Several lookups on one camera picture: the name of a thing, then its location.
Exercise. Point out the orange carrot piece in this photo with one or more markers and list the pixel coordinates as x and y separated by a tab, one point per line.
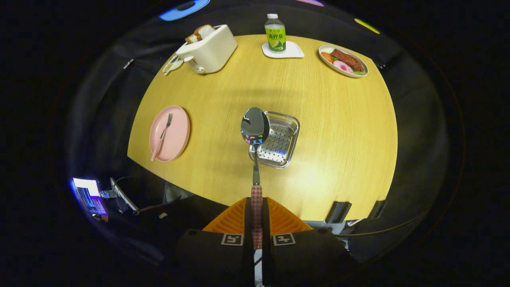
326	56

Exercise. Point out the small white snack dish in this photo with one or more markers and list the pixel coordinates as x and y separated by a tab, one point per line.
172	65

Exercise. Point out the grey flat device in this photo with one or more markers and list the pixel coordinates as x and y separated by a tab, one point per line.
124	197

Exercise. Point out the brown meat strip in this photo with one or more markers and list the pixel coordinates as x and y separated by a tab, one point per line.
347	59

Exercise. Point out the lit computer screen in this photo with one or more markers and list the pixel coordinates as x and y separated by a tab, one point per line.
89	195

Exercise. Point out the white toaster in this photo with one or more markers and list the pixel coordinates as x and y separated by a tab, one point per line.
211	52

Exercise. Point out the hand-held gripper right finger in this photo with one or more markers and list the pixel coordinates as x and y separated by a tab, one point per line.
265	223

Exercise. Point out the pink ham slice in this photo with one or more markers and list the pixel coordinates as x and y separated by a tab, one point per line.
342	66

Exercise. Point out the black table leg bracket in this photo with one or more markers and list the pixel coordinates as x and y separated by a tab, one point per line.
338	211
376	208

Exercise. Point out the perforated metal tray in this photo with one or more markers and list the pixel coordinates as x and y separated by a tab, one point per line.
281	139

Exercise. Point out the large bread slice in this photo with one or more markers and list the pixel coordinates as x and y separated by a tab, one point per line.
205	31

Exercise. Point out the green label drink bottle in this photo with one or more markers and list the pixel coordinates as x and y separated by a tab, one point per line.
275	36

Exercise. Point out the silver clip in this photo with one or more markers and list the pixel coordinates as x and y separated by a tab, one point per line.
128	63

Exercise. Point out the small bread slice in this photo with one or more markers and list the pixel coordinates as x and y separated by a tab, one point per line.
191	38

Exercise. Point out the white coaster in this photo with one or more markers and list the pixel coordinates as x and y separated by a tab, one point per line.
295	52

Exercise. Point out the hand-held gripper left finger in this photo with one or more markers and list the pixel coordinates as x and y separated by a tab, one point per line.
248	223

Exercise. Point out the pink plate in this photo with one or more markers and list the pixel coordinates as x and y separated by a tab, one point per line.
177	133

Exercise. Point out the white plate of food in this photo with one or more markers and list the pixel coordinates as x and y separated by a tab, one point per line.
343	61

